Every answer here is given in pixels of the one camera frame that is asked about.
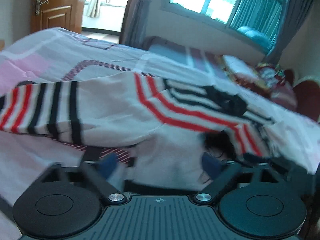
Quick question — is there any metal door handle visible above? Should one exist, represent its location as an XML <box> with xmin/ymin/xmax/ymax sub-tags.
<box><xmin>34</xmin><ymin>0</ymin><xmax>49</xmax><ymax>16</ymax></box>

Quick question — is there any red heart-shaped headboard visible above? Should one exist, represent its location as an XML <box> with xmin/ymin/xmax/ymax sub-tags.
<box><xmin>284</xmin><ymin>69</ymin><xmax>320</xmax><ymax>123</ymax></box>

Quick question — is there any grey curtain right of window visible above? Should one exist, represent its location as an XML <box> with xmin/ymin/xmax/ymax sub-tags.
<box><xmin>263</xmin><ymin>0</ymin><xmax>314</xmax><ymax>64</ymax></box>

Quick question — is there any grey curtain by doorway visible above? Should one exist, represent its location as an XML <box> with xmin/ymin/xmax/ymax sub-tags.
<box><xmin>119</xmin><ymin>0</ymin><xmax>152</xmax><ymax>48</ymax></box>

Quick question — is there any folded floral blanket stack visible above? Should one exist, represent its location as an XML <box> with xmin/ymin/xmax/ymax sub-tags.
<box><xmin>217</xmin><ymin>55</ymin><xmax>298</xmax><ymax>111</ymax></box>

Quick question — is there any window with teal curtain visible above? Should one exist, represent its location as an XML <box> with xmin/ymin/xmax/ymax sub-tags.
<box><xmin>163</xmin><ymin>0</ymin><xmax>286</xmax><ymax>53</ymax></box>

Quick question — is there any brown wooden door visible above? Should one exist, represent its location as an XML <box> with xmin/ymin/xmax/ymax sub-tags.
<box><xmin>30</xmin><ymin>0</ymin><xmax>85</xmax><ymax>33</ymax></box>

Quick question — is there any white pink patterned bed quilt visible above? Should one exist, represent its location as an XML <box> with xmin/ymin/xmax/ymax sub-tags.
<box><xmin>1</xmin><ymin>28</ymin><xmax>319</xmax><ymax>204</ymax></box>

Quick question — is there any red black striped white sweater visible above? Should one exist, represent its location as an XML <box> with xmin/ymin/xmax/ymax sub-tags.
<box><xmin>1</xmin><ymin>72</ymin><xmax>274</xmax><ymax>191</ymax></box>

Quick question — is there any striped mattress sheet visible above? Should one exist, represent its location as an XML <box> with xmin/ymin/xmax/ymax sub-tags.
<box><xmin>142</xmin><ymin>36</ymin><xmax>227</xmax><ymax>79</ymax></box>

